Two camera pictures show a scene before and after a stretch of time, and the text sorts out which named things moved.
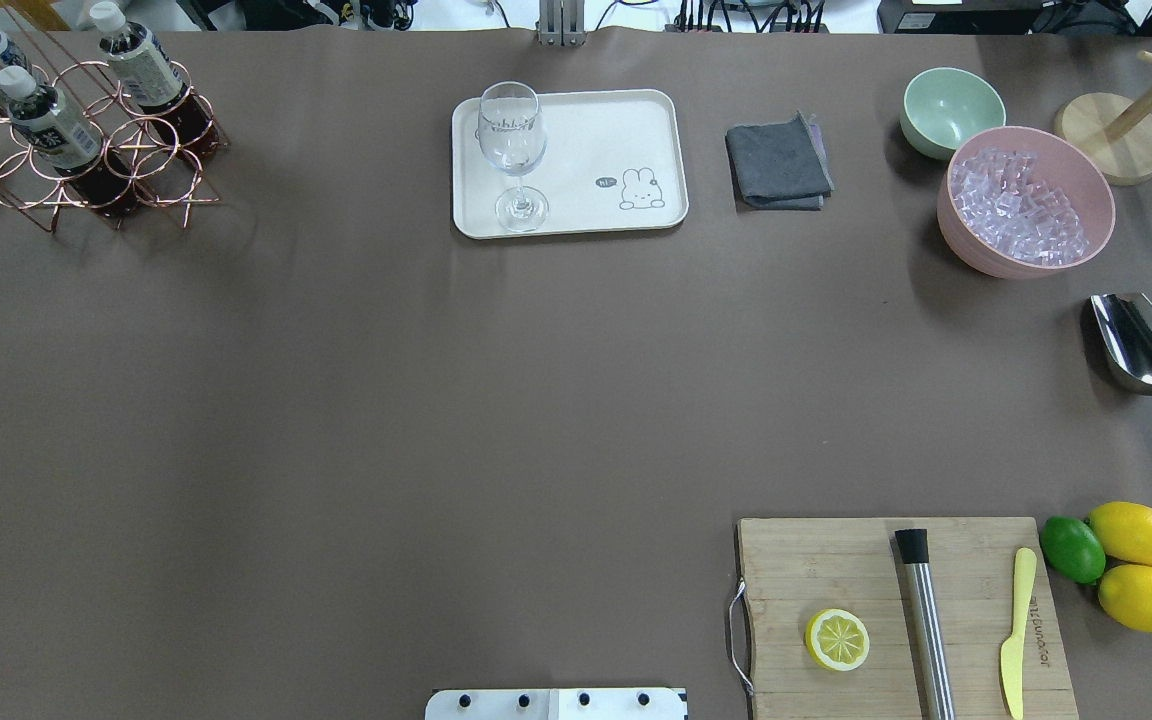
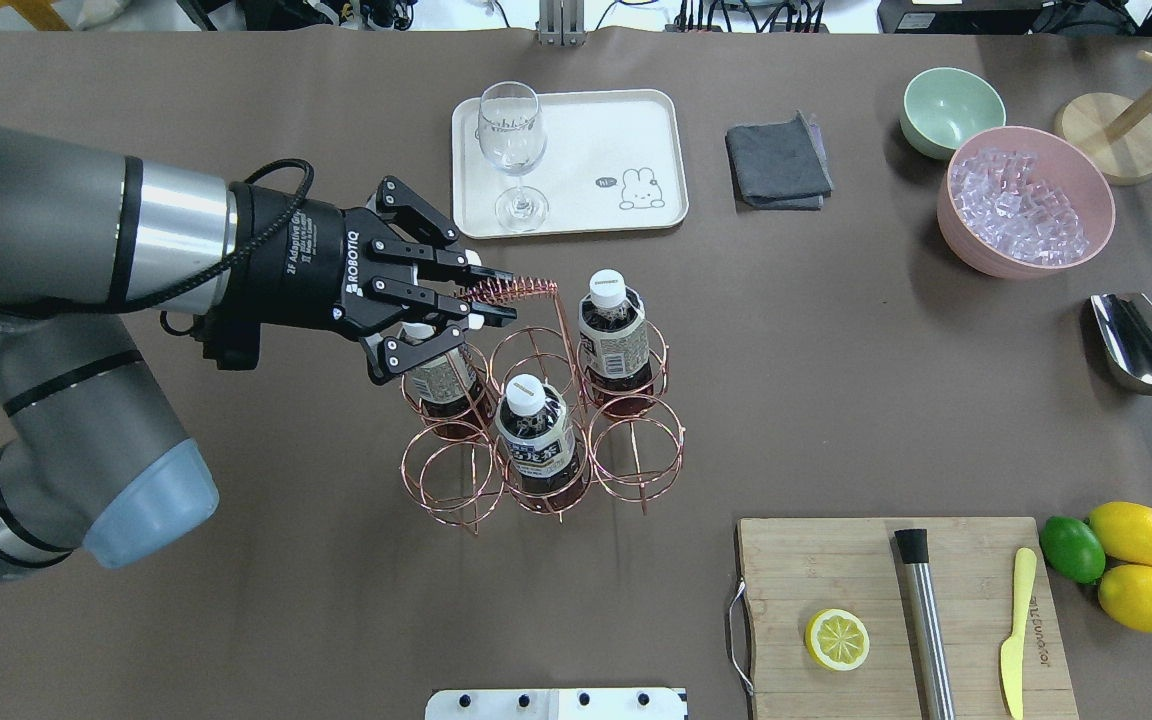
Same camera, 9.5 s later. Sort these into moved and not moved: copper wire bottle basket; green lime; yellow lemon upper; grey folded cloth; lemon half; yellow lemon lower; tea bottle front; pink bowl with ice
Moved: tea bottle front; copper wire bottle basket
Not moved: yellow lemon upper; lemon half; green lime; pink bowl with ice; grey folded cloth; yellow lemon lower
